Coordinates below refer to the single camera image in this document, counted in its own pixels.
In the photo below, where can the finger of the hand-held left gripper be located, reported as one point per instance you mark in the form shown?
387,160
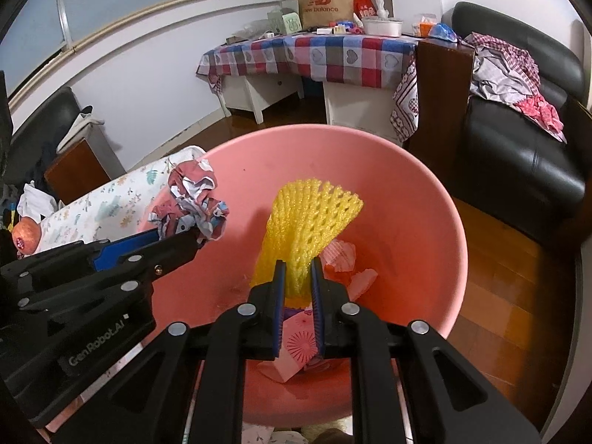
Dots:
175,252
120,252

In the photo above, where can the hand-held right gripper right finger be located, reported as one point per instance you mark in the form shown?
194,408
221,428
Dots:
317,305

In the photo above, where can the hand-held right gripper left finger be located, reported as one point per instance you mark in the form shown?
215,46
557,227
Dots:
279,310

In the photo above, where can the purple wrapper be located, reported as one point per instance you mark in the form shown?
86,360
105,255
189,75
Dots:
293,313

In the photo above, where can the pink paper box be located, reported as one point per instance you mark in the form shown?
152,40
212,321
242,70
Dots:
298,344

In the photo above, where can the red white wrapper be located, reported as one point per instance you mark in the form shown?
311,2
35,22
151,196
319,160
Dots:
194,199

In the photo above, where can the plain yellow foam net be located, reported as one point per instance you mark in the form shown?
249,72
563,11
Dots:
305,222

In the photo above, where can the pink plastic bucket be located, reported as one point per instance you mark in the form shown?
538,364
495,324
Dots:
407,240

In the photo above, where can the brown wooden side table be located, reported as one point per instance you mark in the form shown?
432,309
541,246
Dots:
76,173

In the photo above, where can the red apple with sticker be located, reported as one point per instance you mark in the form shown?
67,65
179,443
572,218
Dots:
27,238

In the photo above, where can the white cloth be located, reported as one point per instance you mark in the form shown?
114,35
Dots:
37,201

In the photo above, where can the grey and black clothes pile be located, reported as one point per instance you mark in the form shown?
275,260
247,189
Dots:
7,208

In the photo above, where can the grey folded cloth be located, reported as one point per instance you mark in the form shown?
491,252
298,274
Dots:
83,127

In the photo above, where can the black leather sofa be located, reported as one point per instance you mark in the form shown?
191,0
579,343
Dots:
32,125

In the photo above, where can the white cabinet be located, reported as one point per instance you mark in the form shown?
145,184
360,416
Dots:
259,95
360,111

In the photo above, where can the red patterned hanging cloth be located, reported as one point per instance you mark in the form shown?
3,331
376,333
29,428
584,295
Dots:
406,101

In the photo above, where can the clear plastic bag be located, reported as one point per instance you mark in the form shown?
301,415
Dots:
249,33

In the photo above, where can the dark wooden cabinet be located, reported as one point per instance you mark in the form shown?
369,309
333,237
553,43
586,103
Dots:
444,111

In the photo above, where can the checkered tablecloth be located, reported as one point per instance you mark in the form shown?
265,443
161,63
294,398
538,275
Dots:
314,58

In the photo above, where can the black leather armchair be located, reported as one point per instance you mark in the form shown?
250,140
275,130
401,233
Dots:
518,175

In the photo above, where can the window with grey blinds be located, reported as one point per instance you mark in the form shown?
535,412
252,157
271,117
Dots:
115,0

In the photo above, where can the green tissue box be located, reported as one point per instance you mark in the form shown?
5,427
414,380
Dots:
284,22

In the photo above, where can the white bowl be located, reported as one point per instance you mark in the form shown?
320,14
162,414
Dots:
381,27

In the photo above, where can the brown paper bag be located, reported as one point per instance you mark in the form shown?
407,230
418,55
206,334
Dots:
323,2

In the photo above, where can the pile of patterned clothes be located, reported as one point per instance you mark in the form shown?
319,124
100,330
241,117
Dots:
504,74

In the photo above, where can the blue plastic bag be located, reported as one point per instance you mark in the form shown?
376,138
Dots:
443,32

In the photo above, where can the orange packet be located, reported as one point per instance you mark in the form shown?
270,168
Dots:
424,24

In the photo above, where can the red packet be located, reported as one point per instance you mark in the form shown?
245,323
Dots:
364,7

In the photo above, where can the white figurine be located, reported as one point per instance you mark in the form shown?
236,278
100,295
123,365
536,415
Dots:
381,5

